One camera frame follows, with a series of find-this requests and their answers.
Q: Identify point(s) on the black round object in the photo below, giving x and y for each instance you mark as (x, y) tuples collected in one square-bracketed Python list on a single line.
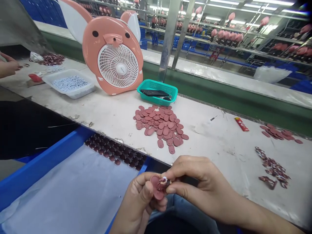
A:
[(167, 98)]

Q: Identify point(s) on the black phone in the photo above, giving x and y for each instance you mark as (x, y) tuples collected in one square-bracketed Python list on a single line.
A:
[(154, 92)]

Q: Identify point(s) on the pink animal-shaped fan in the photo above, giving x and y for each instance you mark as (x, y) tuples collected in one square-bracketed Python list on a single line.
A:
[(114, 53)]

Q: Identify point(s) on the scattered dark red printed pieces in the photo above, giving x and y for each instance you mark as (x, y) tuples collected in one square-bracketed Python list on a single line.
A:
[(274, 168)]

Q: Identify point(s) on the stack of blue crates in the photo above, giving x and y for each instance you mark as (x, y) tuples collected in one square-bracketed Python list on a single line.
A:
[(46, 11)]

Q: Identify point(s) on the teal plastic basket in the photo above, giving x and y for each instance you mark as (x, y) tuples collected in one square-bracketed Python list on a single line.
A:
[(157, 92)]

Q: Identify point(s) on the person's left hand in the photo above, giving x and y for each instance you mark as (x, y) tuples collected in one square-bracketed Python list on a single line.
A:
[(132, 207)]

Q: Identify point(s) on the grey metal chute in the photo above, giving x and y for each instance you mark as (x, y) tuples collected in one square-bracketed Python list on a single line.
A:
[(19, 24)]

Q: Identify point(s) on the blue plastic crate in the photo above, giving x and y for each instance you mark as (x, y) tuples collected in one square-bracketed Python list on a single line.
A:
[(36, 165)]

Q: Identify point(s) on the person's right hand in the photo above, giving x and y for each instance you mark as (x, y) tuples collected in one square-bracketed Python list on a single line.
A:
[(207, 185)]

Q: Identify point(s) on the shelving with pink toys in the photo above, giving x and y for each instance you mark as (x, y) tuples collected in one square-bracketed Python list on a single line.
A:
[(243, 34)]

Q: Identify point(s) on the large pile of pink ovals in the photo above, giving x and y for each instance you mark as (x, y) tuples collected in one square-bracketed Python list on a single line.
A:
[(162, 126)]

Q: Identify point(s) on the white plastic liner sheet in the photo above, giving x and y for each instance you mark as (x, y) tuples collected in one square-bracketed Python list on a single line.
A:
[(68, 195)]

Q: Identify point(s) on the person's left thumb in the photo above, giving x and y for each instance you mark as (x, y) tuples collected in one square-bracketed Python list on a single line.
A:
[(148, 193)]

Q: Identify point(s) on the single pink oval disc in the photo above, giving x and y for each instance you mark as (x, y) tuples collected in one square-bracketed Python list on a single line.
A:
[(158, 193)]

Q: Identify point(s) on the white tray of white beads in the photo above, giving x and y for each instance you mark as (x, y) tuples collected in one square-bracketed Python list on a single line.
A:
[(69, 83)]

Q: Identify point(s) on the person's right index finger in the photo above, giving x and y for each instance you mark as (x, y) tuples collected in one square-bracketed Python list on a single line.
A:
[(179, 169)]

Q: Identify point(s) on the red plastic object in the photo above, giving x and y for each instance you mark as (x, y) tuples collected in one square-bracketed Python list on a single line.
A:
[(34, 77)]

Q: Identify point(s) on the person's left fingers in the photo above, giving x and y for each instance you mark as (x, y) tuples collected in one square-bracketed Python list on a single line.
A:
[(159, 206)]

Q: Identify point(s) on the clear plastic bag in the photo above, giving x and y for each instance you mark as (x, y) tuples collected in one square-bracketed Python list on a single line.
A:
[(271, 73)]

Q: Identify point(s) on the metal post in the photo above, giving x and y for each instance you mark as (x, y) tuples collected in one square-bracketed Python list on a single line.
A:
[(169, 36)]

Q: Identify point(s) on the heap of dark red pieces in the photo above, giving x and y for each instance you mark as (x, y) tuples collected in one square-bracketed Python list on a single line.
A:
[(51, 59)]

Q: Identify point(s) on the small dark red printed figure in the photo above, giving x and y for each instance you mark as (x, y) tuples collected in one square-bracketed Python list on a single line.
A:
[(162, 184)]

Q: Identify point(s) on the green conveyor line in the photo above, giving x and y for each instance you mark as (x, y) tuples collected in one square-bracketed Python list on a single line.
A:
[(219, 83)]

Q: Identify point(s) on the small heap of pink ovals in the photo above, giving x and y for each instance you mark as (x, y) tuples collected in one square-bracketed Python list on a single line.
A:
[(279, 134)]

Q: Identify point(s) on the loose white beads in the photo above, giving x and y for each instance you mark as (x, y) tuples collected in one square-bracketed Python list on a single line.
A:
[(54, 68)]

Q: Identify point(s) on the person's legs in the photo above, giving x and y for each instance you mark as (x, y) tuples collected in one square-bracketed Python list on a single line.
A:
[(185, 219)]

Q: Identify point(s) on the red tube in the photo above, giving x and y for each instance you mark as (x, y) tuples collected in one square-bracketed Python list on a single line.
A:
[(241, 124)]

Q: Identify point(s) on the person's right thumb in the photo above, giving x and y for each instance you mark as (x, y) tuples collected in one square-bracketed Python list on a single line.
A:
[(179, 191)]

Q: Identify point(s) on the row of dark red discs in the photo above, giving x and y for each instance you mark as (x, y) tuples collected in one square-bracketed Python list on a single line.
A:
[(117, 151)]

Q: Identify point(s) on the person's left index finger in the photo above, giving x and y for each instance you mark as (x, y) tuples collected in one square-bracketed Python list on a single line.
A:
[(145, 176)]

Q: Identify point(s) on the small black pin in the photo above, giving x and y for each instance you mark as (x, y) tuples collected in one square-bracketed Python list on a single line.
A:
[(213, 118)]

